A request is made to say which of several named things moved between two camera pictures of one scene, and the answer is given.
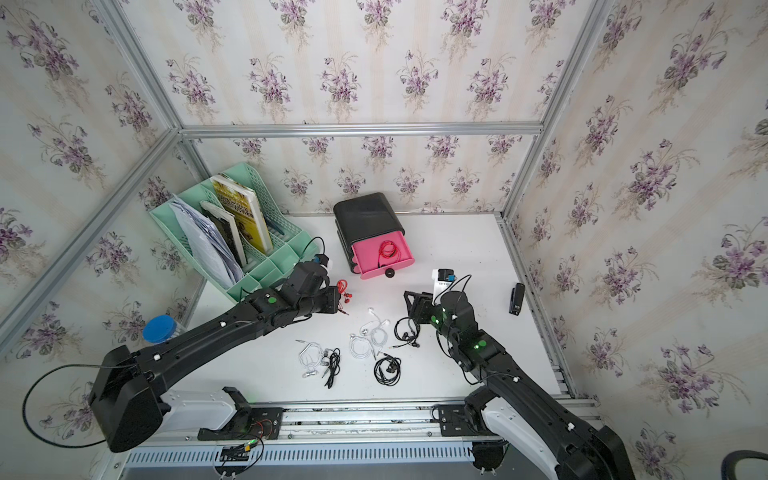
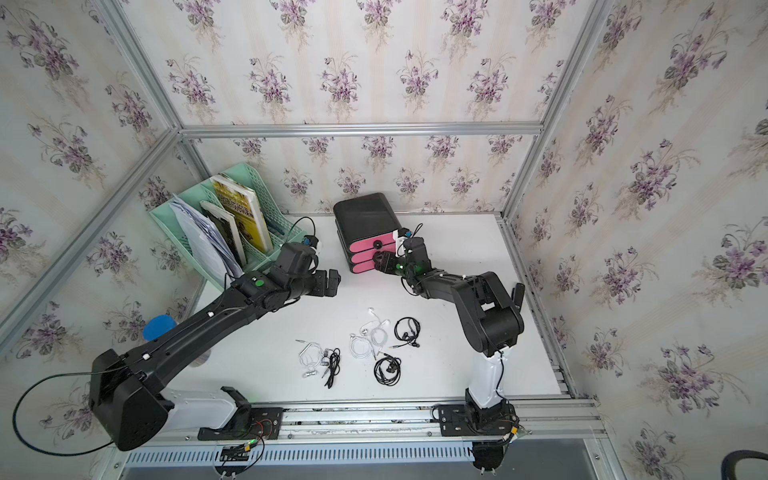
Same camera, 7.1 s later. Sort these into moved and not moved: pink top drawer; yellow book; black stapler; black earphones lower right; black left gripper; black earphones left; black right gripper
Moved: black left gripper; black right gripper; pink top drawer
Not moved: black earphones left; black earphones lower right; yellow book; black stapler
